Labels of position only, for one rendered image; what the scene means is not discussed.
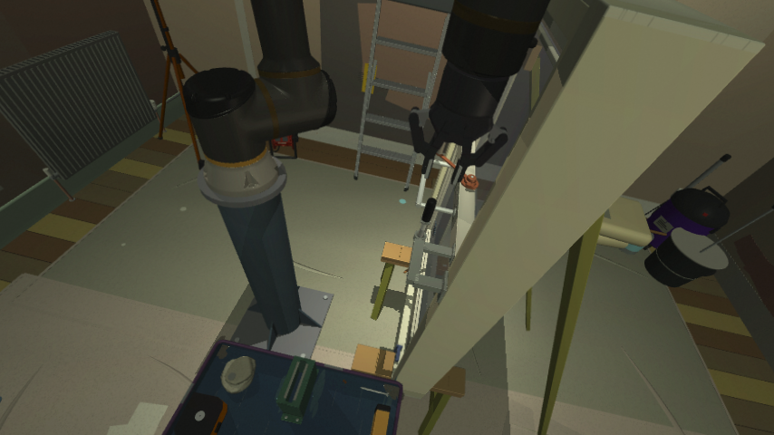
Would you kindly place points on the brown door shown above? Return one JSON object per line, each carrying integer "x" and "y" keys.
{"x": 396, "y": 27}

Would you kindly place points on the brown tripod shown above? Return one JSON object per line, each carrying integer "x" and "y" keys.
{"x": 175, "y": 66}

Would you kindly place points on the orange block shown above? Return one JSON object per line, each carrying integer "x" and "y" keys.
{"x": 381, "y": 420}

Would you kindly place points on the blue tray with purple rim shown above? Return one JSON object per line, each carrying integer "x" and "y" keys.
{"x": 338, "y": 405}

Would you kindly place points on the black and orange tape measure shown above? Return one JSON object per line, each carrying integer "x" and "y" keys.
{"x": 202, "y": 416}

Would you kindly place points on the copper crescent lock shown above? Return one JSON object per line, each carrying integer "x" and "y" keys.
{"x": 470, "y": 180}

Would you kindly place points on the beige cap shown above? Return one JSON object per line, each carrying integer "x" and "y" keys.
{"x": 237, "y": 374}

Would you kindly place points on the green clamp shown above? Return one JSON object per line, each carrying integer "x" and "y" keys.
{"x": 296, "y": 390}

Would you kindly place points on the purple and black vacuum cleaner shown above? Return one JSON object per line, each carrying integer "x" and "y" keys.
{"x": 695, "y": 211}

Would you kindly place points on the beige panel on olive legs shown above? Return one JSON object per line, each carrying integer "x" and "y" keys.
{"x": 574, "y": 151}

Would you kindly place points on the red box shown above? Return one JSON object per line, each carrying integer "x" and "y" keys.
{"x": 284, "y": 145}

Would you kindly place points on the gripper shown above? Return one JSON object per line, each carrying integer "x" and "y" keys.
{"x": 459, "y": 124}

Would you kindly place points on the black bucket with white lid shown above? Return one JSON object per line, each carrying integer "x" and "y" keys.
{"x": 686, "y": 260}

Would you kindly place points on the grey metal ladder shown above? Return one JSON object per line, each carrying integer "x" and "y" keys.
{"x": 393, "y": 87}

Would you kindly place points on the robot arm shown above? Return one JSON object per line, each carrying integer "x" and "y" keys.
{"x": 260, "y": 115}

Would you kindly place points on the white lever with black grip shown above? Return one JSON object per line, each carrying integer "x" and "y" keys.
{"x": 429, "y": 209}

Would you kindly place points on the wooden sawhorse with olive legs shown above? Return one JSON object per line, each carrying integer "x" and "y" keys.
{"x": 450, "y": 382}
{"x": 372, "y": 360}
{"x": 396, "y": 253}

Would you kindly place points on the beige box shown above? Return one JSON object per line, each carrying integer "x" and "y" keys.
{"x": 626, "y": 221}

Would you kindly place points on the grey metal bracket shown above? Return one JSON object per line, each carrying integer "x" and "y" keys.
{"x": 420, "y": 266}

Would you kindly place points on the grey radiator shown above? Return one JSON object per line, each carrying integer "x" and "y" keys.
{"x": 72, "y": 109}

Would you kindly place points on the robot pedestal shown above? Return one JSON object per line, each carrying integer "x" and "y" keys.
{"x": 260, "y": 254}

